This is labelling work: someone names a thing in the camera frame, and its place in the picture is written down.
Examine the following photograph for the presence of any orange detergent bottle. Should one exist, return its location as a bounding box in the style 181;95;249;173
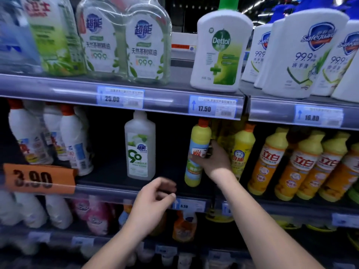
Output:
118;204;133;228
172;211;198;243

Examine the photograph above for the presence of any white background shelf unit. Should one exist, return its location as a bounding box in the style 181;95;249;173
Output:
171;32;198;68

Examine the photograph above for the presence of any white bottle with green cap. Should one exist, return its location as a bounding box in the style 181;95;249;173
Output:
190;0;254;93

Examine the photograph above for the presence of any clear bottle with white label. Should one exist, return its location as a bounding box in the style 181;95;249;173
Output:
75;0;129;79
124;0;173;85

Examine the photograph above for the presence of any person's left forearm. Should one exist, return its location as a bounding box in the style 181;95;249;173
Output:
82;221;146;269

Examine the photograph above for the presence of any grey metal shelf rail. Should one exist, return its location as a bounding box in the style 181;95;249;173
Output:
0;223;253;259
248;95;359;131
213;197;359;229
73;184;214;214
0;72;248;121

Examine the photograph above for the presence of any plain white bottle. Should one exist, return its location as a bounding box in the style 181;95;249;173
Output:
0;190;22;226
14;192;48;229
45;194;73;230

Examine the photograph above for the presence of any pink bottle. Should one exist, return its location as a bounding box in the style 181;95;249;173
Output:
85;195;113;236
71;197;91;222

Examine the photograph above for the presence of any white bottle with orange cap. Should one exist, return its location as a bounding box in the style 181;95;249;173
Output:
7;98;54;165
43;102;70;162
59;104;94;176

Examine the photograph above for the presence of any clear bottle with blue label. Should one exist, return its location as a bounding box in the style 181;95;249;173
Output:
0;0;43;75

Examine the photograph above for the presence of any yellow bottle with blue label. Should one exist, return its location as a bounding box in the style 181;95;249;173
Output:
184;118;212;188

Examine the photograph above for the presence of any translucent white detergent bottle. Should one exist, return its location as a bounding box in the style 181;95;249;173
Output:
124;110;156;181

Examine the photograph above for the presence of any person's left hand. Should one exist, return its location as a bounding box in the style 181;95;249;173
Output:
128;177;177;238

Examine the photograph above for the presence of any white handwash bottle blue pump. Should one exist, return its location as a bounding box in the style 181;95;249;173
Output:
241;5;274;84
331;50;359;103
254;18;286;89
262;0;350;99
311;0;359;97

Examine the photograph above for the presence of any yellow bottle with cat label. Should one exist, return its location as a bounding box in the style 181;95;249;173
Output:
230;123;256;181

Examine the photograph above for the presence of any person's right hand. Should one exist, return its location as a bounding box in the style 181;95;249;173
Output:
188;140;233;182

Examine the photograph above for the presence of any yellow bottle cap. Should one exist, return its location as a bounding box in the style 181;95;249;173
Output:
205;208;235;223

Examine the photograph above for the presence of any person's right forearm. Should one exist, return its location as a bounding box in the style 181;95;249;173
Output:
209;169;324;269

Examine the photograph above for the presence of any orange price sign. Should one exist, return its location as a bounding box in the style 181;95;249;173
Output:
3;163;78;195

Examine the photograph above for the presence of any yellow bottle with orange label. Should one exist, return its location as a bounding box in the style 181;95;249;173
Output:
247;127;289;196
274;130;326;202
319;143;359;203
296;132;351;201

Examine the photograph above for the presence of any clear bottle with green label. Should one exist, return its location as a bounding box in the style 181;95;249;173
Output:
21;0;87;77

